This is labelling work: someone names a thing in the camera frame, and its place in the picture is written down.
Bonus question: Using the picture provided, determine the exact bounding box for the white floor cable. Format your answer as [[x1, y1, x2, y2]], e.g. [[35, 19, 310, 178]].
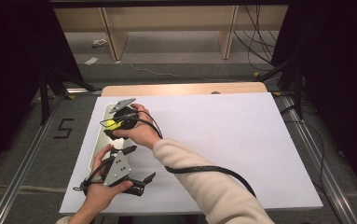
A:
[[129, 63, 240, 84]]

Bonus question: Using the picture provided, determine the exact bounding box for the black tripod stand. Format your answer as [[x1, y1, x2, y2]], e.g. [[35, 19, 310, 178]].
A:
[[254, 57, 305, 120], [38, 65, 97, 126]]

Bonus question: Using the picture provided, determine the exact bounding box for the black floor cable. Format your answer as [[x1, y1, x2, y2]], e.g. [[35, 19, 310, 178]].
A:
[[280, 105, 327, 189]]

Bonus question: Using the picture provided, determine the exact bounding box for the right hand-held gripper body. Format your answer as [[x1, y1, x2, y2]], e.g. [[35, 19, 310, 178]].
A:
[[108, 97, 140, 131]]

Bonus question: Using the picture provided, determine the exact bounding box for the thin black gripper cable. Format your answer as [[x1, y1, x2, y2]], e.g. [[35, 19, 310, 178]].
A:
[[72, 158, 113, 192]]

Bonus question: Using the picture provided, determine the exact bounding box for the white plastic tray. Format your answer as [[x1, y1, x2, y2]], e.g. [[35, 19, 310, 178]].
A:
[[88, 104, 128, 173]]

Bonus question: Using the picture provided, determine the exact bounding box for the black cable bundle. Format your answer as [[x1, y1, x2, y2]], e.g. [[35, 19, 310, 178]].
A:
[[232, 4, 281, 73]]

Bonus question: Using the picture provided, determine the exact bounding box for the black curtain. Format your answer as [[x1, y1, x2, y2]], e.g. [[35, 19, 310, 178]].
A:
[[270, 0, 357, 203], [0, 0, 86, 181]]

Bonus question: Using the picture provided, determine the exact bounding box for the aluminium floor rail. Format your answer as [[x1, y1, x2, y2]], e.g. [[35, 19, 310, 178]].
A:
[[0, 88, 103, 224], [279, 94, 357, 224]]

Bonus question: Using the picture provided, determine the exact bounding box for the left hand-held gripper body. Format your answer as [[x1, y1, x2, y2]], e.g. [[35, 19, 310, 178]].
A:
[[102, 148, 137, 188]]

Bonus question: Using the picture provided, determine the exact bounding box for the thick black gripper cable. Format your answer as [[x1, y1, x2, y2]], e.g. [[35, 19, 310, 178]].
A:
[[129, 109, 257, 199]]

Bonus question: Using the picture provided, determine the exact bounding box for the person's left hand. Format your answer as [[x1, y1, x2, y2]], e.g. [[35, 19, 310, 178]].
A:
[[80, 144, 134, 216]]

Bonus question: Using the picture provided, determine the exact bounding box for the person's right hand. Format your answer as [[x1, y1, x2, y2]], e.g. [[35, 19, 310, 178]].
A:
[[113, 103, 163, 150]]

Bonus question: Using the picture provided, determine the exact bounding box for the light wooden table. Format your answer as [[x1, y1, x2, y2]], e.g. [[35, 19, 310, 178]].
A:
[[100, 81, 268, 98]]

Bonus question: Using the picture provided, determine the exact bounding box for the beige wooden desk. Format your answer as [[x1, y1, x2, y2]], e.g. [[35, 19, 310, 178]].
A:
[[52, 4, 290, 62]]

